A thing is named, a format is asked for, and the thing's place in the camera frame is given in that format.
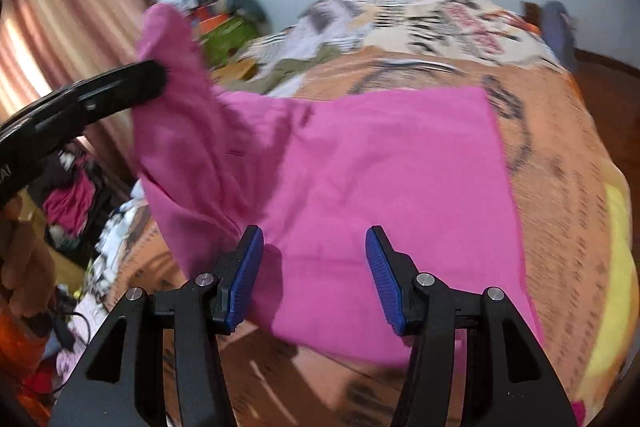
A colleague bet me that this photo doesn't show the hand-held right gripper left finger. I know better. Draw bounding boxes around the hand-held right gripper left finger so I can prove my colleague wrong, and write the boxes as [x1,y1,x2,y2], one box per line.
[47,224,265,427]

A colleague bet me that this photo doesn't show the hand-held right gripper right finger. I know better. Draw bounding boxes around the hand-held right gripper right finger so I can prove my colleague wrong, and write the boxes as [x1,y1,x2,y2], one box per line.
[365,225,576,427]

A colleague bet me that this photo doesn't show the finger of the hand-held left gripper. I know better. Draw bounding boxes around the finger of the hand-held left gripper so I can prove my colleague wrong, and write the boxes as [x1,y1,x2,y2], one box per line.
[0,59,169,148]

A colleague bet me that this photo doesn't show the pink pants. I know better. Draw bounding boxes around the pink pants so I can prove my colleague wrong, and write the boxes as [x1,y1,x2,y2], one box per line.
[131,3,586,425]

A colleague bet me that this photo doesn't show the person's left hand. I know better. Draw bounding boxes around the person's left hand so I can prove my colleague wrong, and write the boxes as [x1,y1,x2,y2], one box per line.
[0,199,58,324]

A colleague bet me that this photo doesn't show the pile of clothes on floor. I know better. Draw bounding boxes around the pile of clothes on floor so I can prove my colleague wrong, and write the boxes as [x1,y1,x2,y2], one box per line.
[30,142,131,253]

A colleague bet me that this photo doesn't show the striped pink brown curtain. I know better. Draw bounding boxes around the striped pink brown curtain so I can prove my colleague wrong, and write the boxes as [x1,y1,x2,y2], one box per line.
[0,0,156,192]

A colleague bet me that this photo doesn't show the white patterned cloth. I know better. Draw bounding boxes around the white patterned cloth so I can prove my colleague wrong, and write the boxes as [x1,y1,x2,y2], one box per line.
[85,197,156,308]

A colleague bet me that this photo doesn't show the olive green garment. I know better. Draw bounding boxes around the olive green garment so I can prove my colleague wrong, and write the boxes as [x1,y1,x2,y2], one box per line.
[255,44,346,95]

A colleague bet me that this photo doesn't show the newspaper printed blanket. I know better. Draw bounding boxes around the newspaper printed blanket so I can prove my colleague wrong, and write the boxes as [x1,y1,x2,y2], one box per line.
[85,0,640,427]

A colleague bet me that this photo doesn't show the yellow cloth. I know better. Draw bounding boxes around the yellow cloth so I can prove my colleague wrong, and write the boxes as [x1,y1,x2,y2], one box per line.
[580,157,640,388]

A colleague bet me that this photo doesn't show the grey blue garment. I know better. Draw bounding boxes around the grey blue garment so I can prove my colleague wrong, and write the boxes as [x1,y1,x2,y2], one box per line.
[540,1,581,72]

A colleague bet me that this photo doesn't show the thin black cable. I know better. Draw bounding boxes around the thin black cable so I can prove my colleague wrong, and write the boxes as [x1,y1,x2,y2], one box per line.
[50,307,96,353]

